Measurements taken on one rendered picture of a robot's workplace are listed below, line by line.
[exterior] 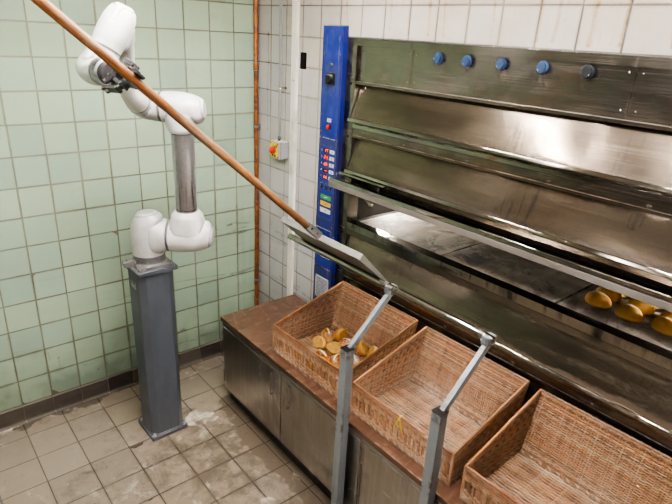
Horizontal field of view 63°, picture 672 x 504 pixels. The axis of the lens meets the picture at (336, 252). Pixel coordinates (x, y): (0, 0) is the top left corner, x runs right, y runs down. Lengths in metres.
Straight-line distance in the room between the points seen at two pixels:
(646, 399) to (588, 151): 0.88
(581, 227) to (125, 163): 2.31
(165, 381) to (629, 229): 2.31
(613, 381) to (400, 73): 1.54
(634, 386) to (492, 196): 0.86
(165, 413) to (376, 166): 1.75
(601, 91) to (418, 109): 0.80
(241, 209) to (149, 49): 1.11
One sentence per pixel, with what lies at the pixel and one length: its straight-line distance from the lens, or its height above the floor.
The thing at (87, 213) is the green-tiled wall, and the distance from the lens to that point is 3.23.
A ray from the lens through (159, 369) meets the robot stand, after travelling 3.07.
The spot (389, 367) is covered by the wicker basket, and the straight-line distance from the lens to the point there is 2.54.
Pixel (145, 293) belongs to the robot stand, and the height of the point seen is 0.88.
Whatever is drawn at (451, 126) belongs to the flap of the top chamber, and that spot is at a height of 1.78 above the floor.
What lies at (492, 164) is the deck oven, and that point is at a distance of 2.28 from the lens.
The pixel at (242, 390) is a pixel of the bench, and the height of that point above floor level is 0.20.
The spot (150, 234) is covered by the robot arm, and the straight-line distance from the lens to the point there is 2.74.
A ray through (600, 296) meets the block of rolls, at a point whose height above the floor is 1.23.
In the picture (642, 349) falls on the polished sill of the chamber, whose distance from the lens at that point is 2.15.
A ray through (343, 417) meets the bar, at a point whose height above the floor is 0.63.
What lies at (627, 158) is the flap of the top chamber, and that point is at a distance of 2.02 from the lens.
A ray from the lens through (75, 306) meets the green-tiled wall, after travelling 3.40.
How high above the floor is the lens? 2.12
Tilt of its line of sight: 22 degrees down
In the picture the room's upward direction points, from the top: 3 degrees clockwise
